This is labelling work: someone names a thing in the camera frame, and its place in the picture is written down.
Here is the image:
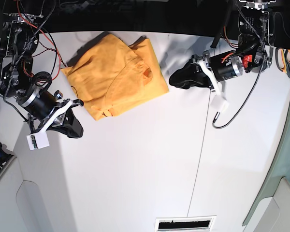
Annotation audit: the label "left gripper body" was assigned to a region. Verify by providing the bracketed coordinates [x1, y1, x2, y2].
[203, 50, 244, 82]

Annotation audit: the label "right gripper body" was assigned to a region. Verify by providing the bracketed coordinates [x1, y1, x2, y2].
[16, 85, 73, 128]

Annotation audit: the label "orange t-shirt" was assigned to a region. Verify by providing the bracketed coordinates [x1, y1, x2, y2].
[61, 34, 169, 120]

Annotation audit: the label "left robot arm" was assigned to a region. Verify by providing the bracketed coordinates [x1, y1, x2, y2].
[169, 0, 275, 90]

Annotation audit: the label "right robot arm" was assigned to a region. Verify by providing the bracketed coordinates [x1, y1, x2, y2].
[0, 0, 84, 139]

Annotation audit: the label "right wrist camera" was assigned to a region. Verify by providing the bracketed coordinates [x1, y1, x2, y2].
[27, 132, 50, 150]

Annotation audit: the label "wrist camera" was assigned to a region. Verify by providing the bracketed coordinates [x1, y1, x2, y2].
[27, 132, 50, 150]
[210, 95, 229, 113]

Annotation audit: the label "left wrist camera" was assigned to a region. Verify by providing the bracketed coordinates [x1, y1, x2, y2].
[210, 95, 229, 113]

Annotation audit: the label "braided camera cable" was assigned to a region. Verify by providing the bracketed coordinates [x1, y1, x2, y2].
[2, 0, 58, 121]
[212, 0, 269, 129]

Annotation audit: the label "orange handled scissors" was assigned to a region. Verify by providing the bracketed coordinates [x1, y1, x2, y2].
[275, 47, 290, 79]

